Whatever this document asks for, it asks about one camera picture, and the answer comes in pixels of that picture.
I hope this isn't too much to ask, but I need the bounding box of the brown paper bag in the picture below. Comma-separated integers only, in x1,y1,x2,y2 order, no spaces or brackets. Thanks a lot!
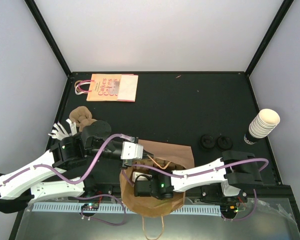
119,139,196,240

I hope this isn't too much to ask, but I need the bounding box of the purple cable loop at rail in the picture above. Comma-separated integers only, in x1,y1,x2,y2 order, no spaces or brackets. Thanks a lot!
80,185,132,222

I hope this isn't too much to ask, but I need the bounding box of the black coffee cup lid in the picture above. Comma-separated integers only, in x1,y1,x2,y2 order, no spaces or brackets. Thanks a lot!
199,134,216,151
216,135,233,151

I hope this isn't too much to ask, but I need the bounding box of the white plastic cutlery bundle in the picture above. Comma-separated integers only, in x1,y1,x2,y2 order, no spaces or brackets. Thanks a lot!
48,118,79,141

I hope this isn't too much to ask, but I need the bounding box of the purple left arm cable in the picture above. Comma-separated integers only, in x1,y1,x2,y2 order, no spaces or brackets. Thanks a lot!
0,133,137,198

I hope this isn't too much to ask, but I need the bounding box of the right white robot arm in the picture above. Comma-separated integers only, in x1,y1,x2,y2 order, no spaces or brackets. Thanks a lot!
133,150,269,202

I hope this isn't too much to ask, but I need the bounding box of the stack of white paper cups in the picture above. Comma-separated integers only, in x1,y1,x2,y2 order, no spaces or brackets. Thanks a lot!
248,108,281,139

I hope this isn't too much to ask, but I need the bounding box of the perforated white metal rail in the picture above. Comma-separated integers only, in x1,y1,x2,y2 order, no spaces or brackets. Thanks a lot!
31,202,221,218

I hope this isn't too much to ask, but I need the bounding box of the printed orange paper bag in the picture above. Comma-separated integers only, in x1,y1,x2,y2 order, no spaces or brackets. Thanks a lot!
74,73,139,102

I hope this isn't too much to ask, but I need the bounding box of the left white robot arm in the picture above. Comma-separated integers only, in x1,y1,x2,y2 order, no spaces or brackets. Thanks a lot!
0,119,146,214

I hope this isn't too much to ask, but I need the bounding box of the brown pulp cup carrier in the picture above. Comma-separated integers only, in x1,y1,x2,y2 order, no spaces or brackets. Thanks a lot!
69,106,97,132

